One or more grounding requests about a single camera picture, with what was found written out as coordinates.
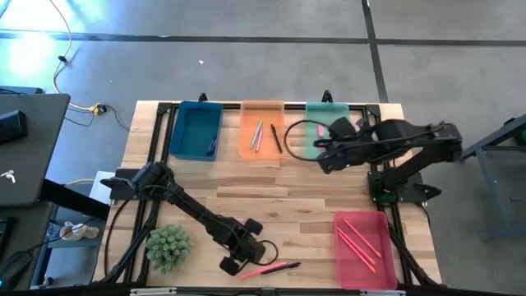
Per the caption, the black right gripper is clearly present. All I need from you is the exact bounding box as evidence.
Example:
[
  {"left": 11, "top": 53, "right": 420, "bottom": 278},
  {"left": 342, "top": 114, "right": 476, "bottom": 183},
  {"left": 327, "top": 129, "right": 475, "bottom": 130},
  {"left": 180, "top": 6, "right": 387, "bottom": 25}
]
[{"left": 314, "top": 117, "right": 365, "bottom": 174}]

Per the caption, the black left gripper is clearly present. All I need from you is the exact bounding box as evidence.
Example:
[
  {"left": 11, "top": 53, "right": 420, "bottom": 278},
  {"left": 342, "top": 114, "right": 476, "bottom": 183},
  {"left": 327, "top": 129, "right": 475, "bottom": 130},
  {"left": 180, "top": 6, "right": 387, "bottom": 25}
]
[{"left": 220, "top": 219, "right": 266, "bottom": 277}]

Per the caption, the black pen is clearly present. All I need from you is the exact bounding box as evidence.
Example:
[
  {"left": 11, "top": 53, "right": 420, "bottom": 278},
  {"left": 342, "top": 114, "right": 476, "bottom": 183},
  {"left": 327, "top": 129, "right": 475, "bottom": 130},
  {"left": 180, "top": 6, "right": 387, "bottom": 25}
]
[{"left": 261, "top": 261, "right": 302, "bottom": 276}]

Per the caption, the black pen scale print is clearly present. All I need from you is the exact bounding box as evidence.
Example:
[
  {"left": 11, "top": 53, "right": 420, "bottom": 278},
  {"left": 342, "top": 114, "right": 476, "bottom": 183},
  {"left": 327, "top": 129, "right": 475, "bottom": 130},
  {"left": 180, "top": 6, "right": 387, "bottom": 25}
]
[{"left": 270, "top": 123, "right": 284, "bottom": 155}]

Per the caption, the light teal pen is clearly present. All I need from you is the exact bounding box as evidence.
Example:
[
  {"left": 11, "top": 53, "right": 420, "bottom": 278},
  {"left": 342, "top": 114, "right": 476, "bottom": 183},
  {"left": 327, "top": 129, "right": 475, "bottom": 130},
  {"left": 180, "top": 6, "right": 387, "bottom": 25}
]
[{"left": 249, "top": 119, "right": 264, "bottom": 150}]

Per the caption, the teal translucent plastic bin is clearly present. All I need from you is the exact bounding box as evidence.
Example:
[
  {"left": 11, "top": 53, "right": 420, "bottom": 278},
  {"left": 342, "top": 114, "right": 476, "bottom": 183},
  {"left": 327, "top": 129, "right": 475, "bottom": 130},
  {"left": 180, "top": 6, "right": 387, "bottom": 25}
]
[{"left": 304, "top": 101, "right": 351, "bottom": 160}]

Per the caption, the green artificial plant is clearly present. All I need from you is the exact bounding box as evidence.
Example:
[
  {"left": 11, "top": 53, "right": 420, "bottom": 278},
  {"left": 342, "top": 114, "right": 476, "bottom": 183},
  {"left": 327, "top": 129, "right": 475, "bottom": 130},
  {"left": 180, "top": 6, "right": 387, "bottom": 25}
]
[{"left": 145, "top": 224, "right": 194, "bottom": 275}]

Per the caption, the orange translucent plastic bin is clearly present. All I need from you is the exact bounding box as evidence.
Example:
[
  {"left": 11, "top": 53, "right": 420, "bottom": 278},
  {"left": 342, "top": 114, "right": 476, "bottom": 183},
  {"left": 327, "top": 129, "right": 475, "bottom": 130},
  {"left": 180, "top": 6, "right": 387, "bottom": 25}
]
[{"left": 238, "top": 100, "right": 286, "bottom": 160}]

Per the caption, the pink translucent plastic bin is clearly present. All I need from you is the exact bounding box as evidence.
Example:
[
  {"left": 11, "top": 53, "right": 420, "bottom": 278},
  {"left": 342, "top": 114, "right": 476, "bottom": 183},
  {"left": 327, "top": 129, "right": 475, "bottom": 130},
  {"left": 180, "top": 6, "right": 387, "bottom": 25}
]
[{"left": 332, "top": 210, "right": 399, "bottom": 291}]

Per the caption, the blue plastic bin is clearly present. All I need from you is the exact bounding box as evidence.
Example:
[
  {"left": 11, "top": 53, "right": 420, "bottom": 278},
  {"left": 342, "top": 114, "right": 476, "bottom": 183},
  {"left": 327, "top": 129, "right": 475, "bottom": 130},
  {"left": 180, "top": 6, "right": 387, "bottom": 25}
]
[{"left": 168, "top": 100, "right": 224, "bottom": 161}]

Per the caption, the grey metal cart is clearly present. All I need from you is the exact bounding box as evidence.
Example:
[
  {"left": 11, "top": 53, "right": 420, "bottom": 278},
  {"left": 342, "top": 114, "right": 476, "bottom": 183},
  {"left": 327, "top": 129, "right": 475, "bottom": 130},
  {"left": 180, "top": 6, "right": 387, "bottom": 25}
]
[{"left": 453, "top": 113, "right": 526, "bottom": 243}]

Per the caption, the white paper sheet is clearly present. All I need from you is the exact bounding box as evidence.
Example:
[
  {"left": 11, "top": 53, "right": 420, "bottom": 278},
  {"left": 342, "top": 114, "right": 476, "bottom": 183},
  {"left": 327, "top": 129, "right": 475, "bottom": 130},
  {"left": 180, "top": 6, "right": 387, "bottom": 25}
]
[{"left": 89, "top": 170, "right": 117, "bottom": 206}]

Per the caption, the dark grey laptop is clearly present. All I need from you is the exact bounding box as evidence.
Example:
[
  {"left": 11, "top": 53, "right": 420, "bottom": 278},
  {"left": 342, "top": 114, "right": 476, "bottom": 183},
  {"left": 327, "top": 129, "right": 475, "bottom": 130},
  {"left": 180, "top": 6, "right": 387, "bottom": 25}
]
[{"left": 0, "top": 93, "right": 71, "bottom": 206}]

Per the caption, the black box device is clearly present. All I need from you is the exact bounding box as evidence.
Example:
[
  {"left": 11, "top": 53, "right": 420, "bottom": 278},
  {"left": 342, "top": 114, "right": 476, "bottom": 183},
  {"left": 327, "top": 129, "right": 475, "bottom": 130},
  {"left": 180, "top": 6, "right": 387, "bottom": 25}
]
[{"left": 0, "top": 109, "right": 29, "bottom": 146}]

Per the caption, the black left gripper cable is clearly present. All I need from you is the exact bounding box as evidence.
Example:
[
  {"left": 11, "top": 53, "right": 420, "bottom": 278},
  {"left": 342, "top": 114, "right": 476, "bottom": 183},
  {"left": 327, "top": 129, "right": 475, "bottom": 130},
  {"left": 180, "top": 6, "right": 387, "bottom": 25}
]
[{"left": 252, "top": 239, "right": 279, "bottom": 267}]

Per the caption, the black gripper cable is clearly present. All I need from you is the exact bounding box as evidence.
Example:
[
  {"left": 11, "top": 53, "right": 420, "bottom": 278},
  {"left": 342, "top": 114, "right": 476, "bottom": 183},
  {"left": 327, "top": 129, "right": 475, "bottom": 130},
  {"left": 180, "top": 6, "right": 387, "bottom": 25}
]
[
  {"left": 252, "top": 239, "right": 279, "bottom": 267},
  {"left": 283, "top": 118, "right": 330, "bottom": 162}
]

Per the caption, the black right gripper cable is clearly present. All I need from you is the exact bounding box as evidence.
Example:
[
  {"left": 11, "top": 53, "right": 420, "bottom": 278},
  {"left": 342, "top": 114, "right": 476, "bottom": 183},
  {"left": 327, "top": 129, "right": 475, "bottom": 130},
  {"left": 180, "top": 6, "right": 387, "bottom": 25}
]
[{"left": 283, "top": 118, "right": 330, "bottom": 162}]

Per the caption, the black metal table frame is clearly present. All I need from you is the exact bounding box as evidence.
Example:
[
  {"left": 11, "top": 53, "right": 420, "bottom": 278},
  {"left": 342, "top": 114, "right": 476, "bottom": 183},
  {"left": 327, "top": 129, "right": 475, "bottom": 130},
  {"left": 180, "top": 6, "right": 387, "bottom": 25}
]
[{"left": 96, "top": 89, "right": 444, "bottom": 289}]

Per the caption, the silver metal bracket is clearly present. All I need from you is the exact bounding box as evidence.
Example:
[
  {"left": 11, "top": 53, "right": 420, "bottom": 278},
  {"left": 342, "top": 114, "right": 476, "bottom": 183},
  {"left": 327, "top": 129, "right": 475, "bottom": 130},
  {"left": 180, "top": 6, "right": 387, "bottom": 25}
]
[
  {"left": 361, "top": 289, "right": 407, "bottom": 296},
  {"left": 130, "top": 287, "right": 178, "bottom": 296}
]

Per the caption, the yellow floor cable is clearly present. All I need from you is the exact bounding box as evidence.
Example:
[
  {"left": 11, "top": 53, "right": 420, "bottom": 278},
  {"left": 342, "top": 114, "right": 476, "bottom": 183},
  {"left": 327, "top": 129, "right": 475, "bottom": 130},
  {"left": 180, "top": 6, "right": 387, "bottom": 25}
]
[{"left": 48, "top": 0, "right": 99, "bottom": 113}]

